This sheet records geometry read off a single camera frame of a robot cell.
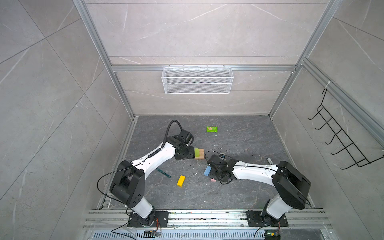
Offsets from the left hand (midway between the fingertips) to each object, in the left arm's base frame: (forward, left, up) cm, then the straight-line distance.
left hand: (190, 152), depth 87 cm
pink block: (-15, -12, -6) cm, 20 cm away
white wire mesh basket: (+45, -5, +19) cm, 49 cm away
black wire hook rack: (-20, -68, +24) cm, 74 cm away
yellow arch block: (-14, +6, -8) cm, 17 cm away
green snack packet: (+25, -17, -9) cm, 31 cm away
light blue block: (-9, -10, -8) cm, 15 cm away
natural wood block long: (+3, -7, -9) cm, 12 cm away
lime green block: (+3, -4, -8) cm, 10 cm away
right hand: (-10, -13, -10) cm, 19 cm away
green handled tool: (-8, +17, -11) cm, 22 cm away
